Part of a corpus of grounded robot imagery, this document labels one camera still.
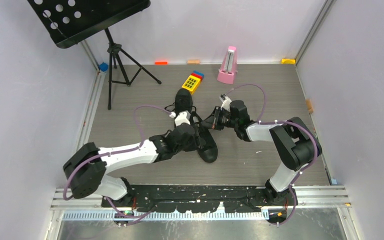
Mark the yellow toy brick block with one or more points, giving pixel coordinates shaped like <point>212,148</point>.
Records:
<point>193,81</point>

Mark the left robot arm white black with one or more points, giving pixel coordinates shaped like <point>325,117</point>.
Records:
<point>87,171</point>

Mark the yellow corner block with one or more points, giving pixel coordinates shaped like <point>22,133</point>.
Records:
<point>288,61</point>

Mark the orange block at wall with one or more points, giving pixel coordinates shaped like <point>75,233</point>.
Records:
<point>160,63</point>

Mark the tan wooden block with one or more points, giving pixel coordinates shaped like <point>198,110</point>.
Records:
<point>193,62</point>

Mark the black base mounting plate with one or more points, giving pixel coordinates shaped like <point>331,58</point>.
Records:
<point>200,198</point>

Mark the black music stand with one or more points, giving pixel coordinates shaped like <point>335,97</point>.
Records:
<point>70,22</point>

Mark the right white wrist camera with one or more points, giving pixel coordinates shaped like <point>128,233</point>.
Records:
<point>226,101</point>

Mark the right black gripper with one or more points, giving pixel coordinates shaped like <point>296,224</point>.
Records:
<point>210,123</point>

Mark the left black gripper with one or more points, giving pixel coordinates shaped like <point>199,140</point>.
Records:
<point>195,140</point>

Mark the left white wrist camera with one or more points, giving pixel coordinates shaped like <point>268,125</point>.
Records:
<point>180,118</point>

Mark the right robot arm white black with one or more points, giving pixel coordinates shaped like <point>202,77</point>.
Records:
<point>297,147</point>

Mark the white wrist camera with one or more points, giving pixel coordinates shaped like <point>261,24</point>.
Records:
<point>180,118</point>
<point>226,101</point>

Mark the black canvas shoe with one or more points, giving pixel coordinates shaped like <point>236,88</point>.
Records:
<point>206,142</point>
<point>183,102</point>

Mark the wooden block right edge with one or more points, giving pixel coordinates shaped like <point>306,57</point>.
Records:
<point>309,106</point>

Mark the blue corner block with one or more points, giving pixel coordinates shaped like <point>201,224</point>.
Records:
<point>103,67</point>

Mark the pink metronome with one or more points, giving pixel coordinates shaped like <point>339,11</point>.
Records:
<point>228,70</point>

